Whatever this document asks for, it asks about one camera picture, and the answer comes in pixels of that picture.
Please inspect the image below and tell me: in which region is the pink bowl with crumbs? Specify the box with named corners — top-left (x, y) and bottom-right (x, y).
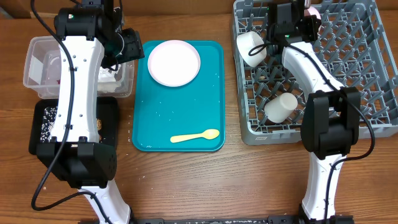
top-left (304, 6), bottom-right (322, 31)

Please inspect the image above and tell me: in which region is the white napkin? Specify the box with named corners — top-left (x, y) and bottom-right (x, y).
top-left (97, 65), bottom-right (121, 93)

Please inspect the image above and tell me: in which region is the large white plate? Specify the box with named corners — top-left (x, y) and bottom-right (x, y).
top-left (147, 40), bottom-right (201, 87)

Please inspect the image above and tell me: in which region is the small white bowl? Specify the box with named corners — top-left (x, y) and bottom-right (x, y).
top-left (236, 31), bottom-right (267, 67)

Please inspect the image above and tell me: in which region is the white paper cup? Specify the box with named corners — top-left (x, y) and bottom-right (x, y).
top-left (264, 93), bottom-right (298, 123)

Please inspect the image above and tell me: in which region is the yellow plastic spoon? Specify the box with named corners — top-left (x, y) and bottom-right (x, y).
top-left (170, 129), bottom-right (220, 143)

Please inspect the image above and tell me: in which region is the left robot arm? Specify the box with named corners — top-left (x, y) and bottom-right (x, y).
top-left (32, 1), bottom-right (144, 223)

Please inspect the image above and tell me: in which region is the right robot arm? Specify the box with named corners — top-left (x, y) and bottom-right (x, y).
top-left (266, 1), bottom-right (360, 223)

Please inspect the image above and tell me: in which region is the grey dishwasher rack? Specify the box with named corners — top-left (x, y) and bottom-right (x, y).
top-left (234, 0), bottom-right (397, 145)

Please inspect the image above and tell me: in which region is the black plastic tray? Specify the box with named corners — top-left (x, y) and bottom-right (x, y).
top-left (29, 96), bottom-right (119, 155)

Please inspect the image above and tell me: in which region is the teal serving tray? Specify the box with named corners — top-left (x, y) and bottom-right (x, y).
top-left (132, 40), bottom-right (226, 152)

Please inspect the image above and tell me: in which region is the brown food scrap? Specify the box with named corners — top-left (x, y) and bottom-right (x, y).
top-left (96, 118), bottom-right (102, 142)

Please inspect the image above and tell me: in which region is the clear plastic bin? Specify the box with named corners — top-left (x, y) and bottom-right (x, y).
top-left (23, 36), bottom-right (134, 99)

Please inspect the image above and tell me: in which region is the spilled white rice pile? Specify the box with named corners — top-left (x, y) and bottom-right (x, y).
top-left (40, 106), bottom-right (57, 142)

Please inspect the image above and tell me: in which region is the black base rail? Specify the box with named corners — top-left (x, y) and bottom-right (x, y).
top-left (77, 214), bottom-right (355, 224)

